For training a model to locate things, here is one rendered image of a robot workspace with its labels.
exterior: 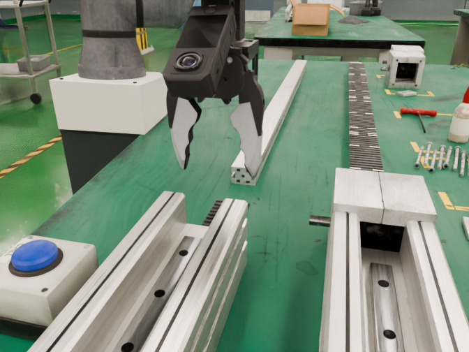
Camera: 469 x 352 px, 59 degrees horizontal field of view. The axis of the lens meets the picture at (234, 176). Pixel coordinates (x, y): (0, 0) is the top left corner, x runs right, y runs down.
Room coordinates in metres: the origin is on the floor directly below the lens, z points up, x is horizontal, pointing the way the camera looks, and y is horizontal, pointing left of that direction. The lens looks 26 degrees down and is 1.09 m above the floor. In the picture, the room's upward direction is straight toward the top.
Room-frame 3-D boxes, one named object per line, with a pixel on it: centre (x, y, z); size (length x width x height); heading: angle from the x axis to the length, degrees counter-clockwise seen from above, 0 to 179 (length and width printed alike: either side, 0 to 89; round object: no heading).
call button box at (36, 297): (0.32, 0.18, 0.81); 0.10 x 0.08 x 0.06; 76
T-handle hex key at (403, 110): (0.90, -0.42, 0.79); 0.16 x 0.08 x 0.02; 163
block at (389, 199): (0.41, -0.15, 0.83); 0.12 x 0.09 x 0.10; 76
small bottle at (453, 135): (0.80, -0.46, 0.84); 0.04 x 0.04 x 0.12
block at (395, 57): (1.28, -0.50, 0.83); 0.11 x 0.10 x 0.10; 78
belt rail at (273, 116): (1.07, -0.13, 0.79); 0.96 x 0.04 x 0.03; 166
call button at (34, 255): (0.32, 0.19, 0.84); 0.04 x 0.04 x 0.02
